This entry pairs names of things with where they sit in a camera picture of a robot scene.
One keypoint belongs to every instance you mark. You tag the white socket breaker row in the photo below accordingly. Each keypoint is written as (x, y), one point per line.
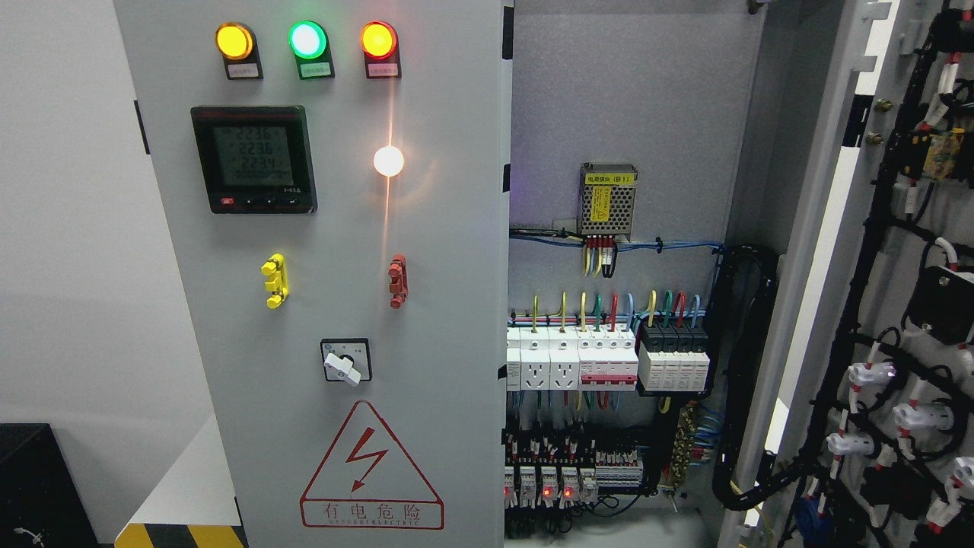
(571, 359)

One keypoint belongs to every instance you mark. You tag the red indicator light left door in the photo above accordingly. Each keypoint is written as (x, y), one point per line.
(380, 47)

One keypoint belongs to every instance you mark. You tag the white glowing indicator light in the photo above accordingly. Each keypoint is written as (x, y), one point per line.
(388, 161)

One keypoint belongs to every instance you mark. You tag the lower relay terminal row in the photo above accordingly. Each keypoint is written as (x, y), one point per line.
(570, 467)

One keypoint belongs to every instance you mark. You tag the red terminal connector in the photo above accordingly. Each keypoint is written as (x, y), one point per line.
(398, 284)

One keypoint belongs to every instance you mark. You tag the green indicator light left door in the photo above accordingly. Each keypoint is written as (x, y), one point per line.
(311, 48)

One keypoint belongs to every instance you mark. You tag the grey cabinet door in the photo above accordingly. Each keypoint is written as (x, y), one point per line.
(855, 427)
(435, 360)

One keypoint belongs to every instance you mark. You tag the yellow indicator light left door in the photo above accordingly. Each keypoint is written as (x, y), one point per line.
(239, 50)

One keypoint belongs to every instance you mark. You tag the perforated metal power supply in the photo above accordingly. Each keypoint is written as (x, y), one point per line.
(607, 199)

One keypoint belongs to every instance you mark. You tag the black digital power meter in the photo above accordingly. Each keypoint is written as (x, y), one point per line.
(256, 159)

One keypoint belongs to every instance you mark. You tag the red electric hazard sign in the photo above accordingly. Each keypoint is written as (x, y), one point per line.
(368, 480)

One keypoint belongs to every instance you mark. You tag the white rotary selector switch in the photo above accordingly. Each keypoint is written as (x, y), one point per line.
(346, 360)

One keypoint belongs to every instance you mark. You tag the black box at left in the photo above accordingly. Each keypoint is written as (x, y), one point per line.
(40, 506)

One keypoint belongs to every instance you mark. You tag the yellow terminal connector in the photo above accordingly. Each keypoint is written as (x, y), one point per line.
(276, 283)

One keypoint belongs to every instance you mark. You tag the black surge protector block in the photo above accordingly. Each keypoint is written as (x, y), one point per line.
(674, 360)

